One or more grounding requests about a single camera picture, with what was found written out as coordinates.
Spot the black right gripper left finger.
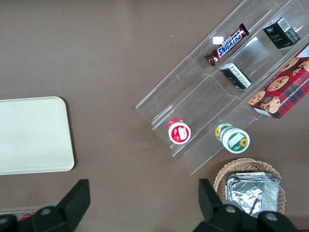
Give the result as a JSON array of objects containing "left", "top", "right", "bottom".
[{"left": 0, "top": 179, "right": 91, "bottom": 232}]

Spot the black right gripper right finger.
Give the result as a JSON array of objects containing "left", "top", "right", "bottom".
[{"left": 193, "top": 178, "right": 300, "bottom": 232}]

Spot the round wicker basket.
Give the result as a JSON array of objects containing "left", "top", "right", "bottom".
[{"left": 213, "top": 158, "right": 286, "bottom": 216}]

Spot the cream rectangular tray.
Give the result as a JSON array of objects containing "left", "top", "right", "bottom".
[{"left": 0, "top": 96, "right": 75, "bottom": 176}]

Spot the aluminium foil container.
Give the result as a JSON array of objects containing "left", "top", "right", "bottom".
[{"left": 225, "top": 172, "right": 281, "bottom": 218}]

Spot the small red item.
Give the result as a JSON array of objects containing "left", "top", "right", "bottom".
[{"left": 17, "top": 212, "right": 32, "bottom": 222}]

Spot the green sunflower lid jar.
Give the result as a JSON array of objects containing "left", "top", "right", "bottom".
[{"left": 214, "top": 122, "right": 251, "bottom": 154}]

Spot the red lid jar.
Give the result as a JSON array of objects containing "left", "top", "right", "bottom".
[{"left": 168, "top": 117, "right": 192, "bottom": 145}]

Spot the clear acrylic stepped display stand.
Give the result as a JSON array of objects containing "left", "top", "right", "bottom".
[{"left": 135, "top": 0, "right": 309, "bottom": 176}]

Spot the small black white-label box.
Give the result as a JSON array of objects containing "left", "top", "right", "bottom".
[{"left": 219, "top": 62, "right": 252, "bottom": 90}]

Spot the red plaid cookie box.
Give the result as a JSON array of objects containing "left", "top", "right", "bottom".
[{"left": 248, "top": 43, "right": 309, "bottom": 120}]

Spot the Snickers chocolate bar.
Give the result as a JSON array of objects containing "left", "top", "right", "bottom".
[{"left": 204, "top": 23, "right": 250, "bottom": 68}]

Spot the black Face box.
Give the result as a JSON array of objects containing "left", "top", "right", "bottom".
[{"left": 262, "top": 16, "right": 301, "bottom": 50}]

